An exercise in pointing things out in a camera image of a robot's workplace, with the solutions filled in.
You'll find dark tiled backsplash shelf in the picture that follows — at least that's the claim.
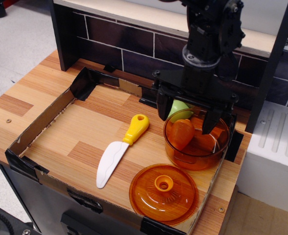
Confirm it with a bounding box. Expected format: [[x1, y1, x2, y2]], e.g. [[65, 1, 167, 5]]
[[49, 0, 288, 132]]

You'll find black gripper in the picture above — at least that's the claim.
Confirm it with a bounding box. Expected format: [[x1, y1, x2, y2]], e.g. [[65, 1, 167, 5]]
[[152, 66, 239, 135]]

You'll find orange toy carrot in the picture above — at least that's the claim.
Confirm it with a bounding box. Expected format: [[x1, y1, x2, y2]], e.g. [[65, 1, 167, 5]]
[[168, 119, 195, 150]]

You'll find green toy fruit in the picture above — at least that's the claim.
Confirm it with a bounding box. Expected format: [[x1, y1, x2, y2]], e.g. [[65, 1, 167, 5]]
[[168, 100, 193, 123]]

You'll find orange transparent pot lid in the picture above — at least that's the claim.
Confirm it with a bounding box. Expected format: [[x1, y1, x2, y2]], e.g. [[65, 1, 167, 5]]
[[129, 164, 199, 225]]

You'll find orange transparent pot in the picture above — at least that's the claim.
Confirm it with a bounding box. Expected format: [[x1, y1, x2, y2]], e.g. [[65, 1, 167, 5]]
[[164, 109, 230, 171]]

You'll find white toy sink unit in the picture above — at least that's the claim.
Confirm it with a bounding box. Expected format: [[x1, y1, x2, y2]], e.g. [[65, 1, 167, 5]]
[[237, 101, 288, 211]]

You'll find yellow handled toy knife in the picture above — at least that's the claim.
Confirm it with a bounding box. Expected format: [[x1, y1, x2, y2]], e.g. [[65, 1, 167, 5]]
[[96, 114, 149, 189]]

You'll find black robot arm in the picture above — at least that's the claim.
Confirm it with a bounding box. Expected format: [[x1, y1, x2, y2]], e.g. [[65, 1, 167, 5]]
[[152, 0, 245, 134]]

